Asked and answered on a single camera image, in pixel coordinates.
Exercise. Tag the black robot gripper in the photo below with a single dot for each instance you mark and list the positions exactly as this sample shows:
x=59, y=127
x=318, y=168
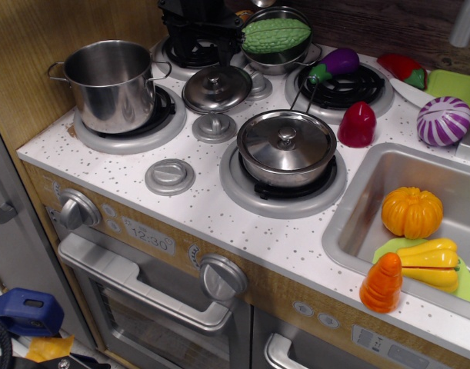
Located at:
x=190, y=20

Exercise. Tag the small steel pot lid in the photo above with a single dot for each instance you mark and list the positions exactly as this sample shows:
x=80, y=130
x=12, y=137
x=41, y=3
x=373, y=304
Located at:
x=217, y=89

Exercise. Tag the steel bowl pot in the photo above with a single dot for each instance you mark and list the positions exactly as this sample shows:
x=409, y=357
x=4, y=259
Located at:
x=283, y=62

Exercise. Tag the tall steel stock pot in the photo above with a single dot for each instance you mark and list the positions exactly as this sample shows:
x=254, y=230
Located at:
x=113, y=84

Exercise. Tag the steel pan lid with knob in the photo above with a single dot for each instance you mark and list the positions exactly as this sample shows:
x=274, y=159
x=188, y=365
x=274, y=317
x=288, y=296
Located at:
x=285, y=140

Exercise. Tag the steel frying pan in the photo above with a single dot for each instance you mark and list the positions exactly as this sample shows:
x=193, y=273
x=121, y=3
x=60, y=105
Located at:
x=285, y=179

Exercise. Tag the back left stove burner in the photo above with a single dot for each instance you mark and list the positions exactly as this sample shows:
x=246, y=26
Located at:
x=204, y=54

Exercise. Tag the stove burner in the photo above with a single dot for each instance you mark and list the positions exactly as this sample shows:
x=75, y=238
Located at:
x=160, y=129
x=240, y=187
x=330, y=100
x=204, y=54

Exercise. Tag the green bitter melon toy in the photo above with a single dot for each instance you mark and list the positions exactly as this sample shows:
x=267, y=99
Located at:
x=274, y=35

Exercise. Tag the grey stovetop knob back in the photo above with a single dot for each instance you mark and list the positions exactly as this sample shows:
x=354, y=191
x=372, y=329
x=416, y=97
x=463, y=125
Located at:
x=261, y=86

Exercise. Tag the grey stovetop knob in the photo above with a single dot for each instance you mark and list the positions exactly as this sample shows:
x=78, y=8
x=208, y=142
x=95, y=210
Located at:
x=214, y=128
x=169, y=177
x=261, y=86

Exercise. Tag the front left stove burner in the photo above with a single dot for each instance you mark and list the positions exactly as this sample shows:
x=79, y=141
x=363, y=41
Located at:
x=160, y=129

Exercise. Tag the grey stovetop knob middle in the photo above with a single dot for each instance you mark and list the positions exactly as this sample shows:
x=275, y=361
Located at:
x=214, y=128

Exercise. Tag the purple eggplant toy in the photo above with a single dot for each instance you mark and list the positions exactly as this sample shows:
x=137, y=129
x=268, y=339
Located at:
x=338, y=62

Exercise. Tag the grey stovetop knob front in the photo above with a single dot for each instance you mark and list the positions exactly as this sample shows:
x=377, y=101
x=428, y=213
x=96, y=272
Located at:
x=169, y=177

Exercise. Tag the back right stove burner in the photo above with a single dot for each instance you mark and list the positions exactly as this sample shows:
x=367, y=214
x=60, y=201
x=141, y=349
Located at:
x=330, y=100

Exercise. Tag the red pepper half toy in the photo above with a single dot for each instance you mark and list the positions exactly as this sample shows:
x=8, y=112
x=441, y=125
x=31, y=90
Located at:
x=357, y=129

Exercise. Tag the front right stove burner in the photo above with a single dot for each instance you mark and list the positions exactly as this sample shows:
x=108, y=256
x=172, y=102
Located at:
x=240, y=187

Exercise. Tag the red chili pepper toy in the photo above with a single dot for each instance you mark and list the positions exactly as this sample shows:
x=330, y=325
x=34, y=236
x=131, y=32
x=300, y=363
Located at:
x=404, y=69

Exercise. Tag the oven clock display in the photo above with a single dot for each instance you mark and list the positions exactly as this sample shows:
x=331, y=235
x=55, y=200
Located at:
x=149, y=236

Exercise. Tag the grey toy sink basin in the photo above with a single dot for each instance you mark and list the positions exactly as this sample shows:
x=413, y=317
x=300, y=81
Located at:
x=356, y=230

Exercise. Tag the left oven dial knob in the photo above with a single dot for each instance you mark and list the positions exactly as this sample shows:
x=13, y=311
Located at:
x=77, y=210

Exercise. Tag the oven dial knob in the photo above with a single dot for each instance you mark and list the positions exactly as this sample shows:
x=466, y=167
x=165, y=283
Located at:
x=77, y=210
x=221, y=279

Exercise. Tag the white toy knife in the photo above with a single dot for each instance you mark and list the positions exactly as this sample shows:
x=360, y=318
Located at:
x=415, y=96

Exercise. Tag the green cutting board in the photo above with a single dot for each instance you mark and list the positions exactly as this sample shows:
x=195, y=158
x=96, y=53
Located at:
x=448, y=83

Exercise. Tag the right oven dial knob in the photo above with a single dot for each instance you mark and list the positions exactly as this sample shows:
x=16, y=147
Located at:
x=221, y=279

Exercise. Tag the purple white onion toy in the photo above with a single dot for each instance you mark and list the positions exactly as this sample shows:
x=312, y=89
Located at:
x=443, y=121

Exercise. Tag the grey faucet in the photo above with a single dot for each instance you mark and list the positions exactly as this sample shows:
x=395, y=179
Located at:
x=460, y=34

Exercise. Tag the orange pumpkin toy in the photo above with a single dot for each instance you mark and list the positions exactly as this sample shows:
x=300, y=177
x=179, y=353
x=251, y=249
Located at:
x=412, y=213

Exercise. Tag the oven door window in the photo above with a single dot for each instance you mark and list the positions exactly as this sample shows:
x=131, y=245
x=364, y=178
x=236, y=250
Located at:
x=147, y=338

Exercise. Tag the orange carrot toy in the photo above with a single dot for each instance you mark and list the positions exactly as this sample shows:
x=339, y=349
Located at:
x=380, y=291

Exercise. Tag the yellow bell pepper toy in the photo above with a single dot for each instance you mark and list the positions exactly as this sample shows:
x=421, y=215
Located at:
x=432, y=262

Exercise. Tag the blue clamp device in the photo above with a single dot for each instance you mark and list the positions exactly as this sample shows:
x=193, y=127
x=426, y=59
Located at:
x=31, y=313

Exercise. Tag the yellow tape piece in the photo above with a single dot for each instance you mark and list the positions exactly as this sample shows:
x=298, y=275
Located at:
x=49, y=348

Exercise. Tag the green plate in sink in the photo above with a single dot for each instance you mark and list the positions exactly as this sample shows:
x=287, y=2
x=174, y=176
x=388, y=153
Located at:
x=394, y=244

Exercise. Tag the right cabinet door handle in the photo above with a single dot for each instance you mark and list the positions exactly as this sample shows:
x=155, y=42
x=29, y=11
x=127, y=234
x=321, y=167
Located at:
x=276, y=353

